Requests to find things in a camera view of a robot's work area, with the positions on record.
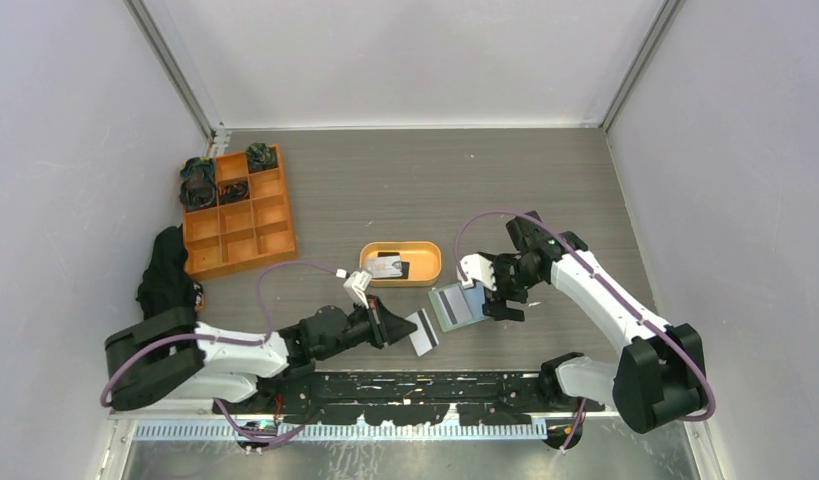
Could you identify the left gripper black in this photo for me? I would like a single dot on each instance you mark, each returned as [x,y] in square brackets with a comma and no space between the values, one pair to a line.
[395,326]

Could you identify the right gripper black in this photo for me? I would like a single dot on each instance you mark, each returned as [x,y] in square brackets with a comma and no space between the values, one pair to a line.
[496,305]

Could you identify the white magnetic stripe card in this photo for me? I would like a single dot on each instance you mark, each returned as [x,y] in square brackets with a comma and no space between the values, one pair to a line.
[424,338]

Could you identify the green card holder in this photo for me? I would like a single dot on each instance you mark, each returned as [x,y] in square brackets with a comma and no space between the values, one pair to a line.
[475,298]

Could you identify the silver credit card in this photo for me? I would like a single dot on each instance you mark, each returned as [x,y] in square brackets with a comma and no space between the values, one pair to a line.
[454,306]

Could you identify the orange oval tray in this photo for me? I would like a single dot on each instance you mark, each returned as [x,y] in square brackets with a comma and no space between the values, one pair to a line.
[424,257]

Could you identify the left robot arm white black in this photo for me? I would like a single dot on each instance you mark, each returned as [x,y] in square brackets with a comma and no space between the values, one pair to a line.
[175,355]

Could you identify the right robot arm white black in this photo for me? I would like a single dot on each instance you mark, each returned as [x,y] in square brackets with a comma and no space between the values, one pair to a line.
[659,374]

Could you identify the orange compartment organizer box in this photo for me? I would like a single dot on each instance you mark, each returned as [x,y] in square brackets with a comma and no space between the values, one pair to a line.
[250,234]

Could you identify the dark item middle compartment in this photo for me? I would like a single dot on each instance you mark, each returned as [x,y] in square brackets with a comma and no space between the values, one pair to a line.
[233,192]

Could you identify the dark rolled item top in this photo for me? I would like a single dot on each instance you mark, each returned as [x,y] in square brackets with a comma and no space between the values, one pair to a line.
[261,157]

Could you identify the dark rolled item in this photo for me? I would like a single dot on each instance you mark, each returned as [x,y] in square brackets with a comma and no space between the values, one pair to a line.
[261,157]
[197,194]
[198,168]

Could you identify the black cloth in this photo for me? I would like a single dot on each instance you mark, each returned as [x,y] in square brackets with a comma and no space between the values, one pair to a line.
[165,284]

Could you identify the dark rolled item left lower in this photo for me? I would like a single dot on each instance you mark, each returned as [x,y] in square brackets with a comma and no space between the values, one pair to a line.
[197,194]

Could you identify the dark rolled item left upper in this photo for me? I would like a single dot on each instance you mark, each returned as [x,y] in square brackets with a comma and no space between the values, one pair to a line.
[198,168]

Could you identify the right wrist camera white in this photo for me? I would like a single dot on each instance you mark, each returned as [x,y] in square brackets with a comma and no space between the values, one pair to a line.
[475,268]

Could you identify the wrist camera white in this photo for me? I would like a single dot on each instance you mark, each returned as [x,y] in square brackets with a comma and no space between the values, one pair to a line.
[355,284]
[475,268]

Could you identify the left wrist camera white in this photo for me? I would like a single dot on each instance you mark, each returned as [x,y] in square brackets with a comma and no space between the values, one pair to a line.
[355,284]

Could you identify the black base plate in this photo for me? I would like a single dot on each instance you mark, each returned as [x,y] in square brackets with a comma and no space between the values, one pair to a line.
[404,398]

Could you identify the white slotted cable duct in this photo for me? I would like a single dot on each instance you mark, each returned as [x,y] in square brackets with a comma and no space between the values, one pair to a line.
[449,429]

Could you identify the aluminium frame rail right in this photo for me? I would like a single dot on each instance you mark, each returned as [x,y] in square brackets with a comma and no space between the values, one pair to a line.
[657,30]

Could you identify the aluminium frame rail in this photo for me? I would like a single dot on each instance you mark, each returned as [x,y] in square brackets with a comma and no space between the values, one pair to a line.
[156,23]
[657,30]

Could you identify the aluminium frame rail left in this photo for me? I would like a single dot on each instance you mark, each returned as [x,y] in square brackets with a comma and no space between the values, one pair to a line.
[156,23]

